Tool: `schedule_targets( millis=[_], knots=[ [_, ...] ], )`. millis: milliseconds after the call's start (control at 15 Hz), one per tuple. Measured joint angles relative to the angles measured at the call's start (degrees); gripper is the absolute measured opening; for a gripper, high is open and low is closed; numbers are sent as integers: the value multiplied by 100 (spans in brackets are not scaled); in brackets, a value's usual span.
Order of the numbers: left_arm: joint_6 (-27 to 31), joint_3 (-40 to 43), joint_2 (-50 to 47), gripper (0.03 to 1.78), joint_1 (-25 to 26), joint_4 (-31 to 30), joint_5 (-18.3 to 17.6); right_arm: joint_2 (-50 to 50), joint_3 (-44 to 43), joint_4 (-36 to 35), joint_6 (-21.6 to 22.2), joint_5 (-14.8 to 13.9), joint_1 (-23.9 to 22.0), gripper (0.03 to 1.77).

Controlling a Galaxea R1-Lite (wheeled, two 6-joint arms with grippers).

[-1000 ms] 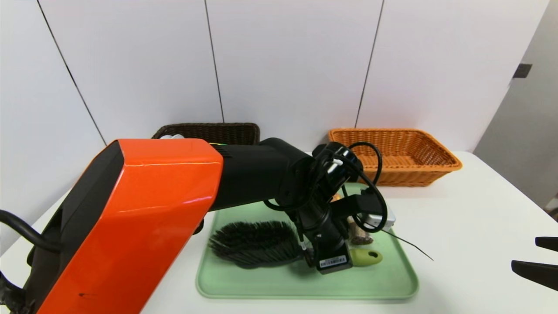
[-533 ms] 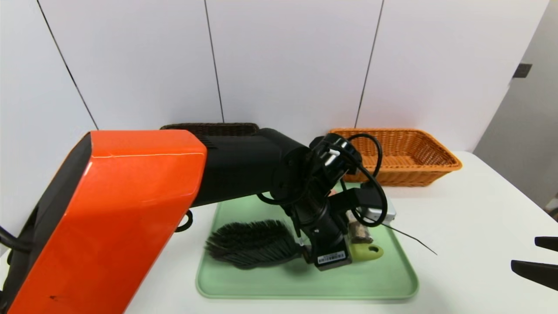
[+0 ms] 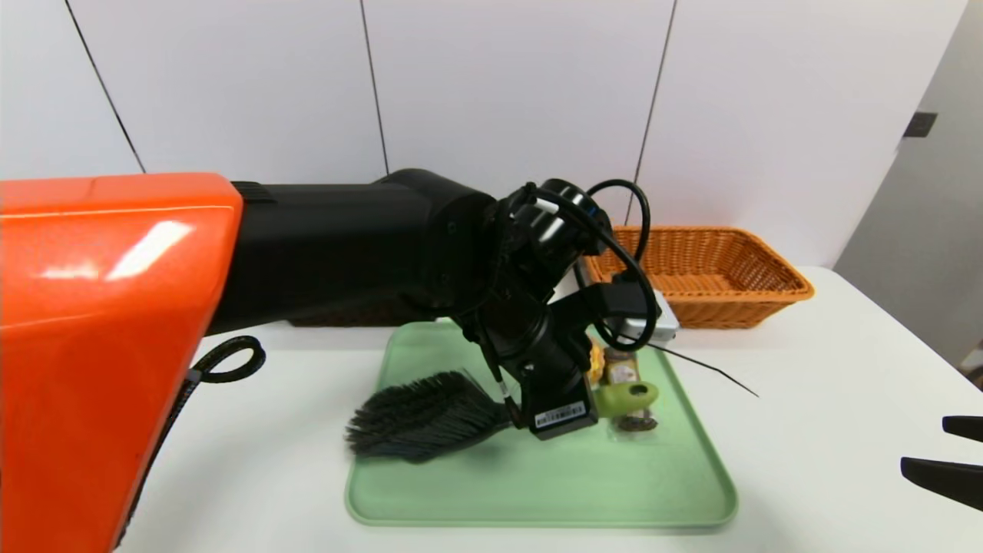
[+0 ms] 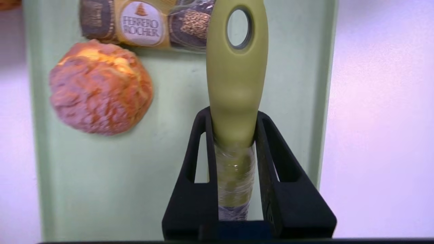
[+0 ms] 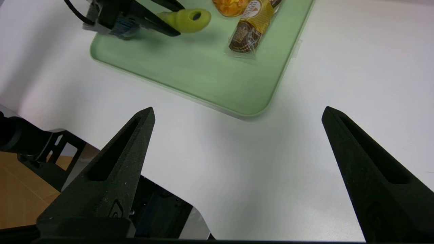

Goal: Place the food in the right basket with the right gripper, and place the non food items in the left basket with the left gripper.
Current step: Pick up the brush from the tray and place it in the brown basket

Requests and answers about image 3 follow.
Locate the dark brown wicker basket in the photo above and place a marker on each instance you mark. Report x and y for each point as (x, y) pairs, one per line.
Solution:
(369, 315)

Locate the orange wicker basket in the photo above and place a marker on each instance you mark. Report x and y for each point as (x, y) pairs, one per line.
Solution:
(729, 307)

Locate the light green plastic tray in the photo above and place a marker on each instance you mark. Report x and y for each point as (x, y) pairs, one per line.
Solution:
(537, 491)

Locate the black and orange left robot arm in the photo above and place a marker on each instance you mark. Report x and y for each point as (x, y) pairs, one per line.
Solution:
(345, 246)

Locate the brown background object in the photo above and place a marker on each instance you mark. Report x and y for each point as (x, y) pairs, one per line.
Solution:
(974, 372)

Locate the wrapped chocolate roll snack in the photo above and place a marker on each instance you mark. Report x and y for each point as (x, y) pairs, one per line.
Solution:
(623, 370)

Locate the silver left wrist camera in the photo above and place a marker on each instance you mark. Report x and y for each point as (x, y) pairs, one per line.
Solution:
(653, 326)

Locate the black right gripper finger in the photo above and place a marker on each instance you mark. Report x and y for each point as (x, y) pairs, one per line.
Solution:
(968, 428)
(952, 480)

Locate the round golden bread bun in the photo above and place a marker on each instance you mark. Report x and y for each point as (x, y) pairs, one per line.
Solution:
(595, 361)

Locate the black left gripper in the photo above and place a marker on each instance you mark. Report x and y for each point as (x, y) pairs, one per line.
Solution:
(563, 418)

